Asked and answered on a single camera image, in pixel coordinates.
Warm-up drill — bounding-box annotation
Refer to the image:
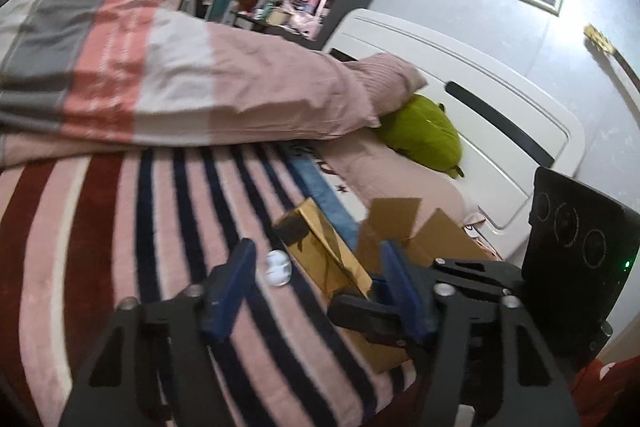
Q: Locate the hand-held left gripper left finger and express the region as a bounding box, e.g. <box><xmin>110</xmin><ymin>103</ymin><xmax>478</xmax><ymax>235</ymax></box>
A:
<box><xmin>57</xmin><ymin>238</ymin><xmax>258</xmax><ymax>427</ymax></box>

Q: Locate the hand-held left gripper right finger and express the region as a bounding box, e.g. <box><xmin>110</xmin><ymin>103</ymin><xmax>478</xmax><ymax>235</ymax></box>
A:
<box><xmin>377</xmin><ymin>239</ymin><xmax>584</xmax><ymax>427</ymax></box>

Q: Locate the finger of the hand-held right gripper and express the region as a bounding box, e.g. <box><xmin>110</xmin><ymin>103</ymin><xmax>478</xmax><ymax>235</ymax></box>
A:
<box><xmin>327</xmin><ymin>296</ymin><xmax>417</xmax><ymax>349</ymax></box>
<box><xmin>432</xmin><ymin>258</ymin><xmax>524</xmax><ymax>294</ymax></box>

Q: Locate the brown cardboard box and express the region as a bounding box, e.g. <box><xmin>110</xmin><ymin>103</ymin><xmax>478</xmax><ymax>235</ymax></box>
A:
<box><xmin>340</xmin><ymin>197</ymin><xmax>501</xmax><ymax>373</ymax></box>

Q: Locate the long gold box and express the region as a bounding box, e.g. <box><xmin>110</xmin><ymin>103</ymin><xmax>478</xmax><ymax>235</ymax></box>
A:
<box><xmin>272</xmin><ymin>197</ymin><xmax>374</xmax><ymax>304</ymax></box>

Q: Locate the pink striped pillow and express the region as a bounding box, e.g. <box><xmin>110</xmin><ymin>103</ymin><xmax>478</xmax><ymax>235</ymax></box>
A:
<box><xmin>345</xmin><ymin>53</ymin><xmax>429</xmax><ymax>128</ymax></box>
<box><xmin>320</xmin><ymin>141</ymin><xmax>482</xmax><ymax>229</ymax></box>

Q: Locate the striped plush blanket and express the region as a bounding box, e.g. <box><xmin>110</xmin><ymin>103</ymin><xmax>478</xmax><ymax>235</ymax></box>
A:
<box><xmin>0</xmin><ymin>142</ymin><xmax>421</xmax><ymax>427</ymax></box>

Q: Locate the green plush toy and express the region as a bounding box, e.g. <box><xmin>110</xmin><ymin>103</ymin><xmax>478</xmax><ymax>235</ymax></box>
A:
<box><xmin>375</xmin><ymin>94</ymin><xmax>466</xmax><ymax>180</ymax></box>

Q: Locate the white bed headboard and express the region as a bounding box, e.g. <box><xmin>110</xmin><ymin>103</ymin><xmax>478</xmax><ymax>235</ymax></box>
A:
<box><xmin>322</xmin><ymin>8</ymin><xmax>587</xmax><ymax>266</ymax></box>

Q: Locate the guitar neck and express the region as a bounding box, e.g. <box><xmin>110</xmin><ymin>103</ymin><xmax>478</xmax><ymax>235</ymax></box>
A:
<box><xmin>584</xmin><ymin>24</ymin><xmax>640</xmax><ymax>94</ymax></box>

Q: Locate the pink grey patchwork quilt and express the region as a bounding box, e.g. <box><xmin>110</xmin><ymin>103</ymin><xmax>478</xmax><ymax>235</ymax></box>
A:
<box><xmin>0</xmin><ymin>0</ymin><xmax>382</xmax><ymax>168</ymax></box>

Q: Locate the dark cluttered desk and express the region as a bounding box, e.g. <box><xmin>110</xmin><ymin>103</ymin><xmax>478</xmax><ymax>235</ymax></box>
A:
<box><xmin>230</xmin><ymin>9</ymin><xmax>321</xmax><ymax>42</ymax></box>

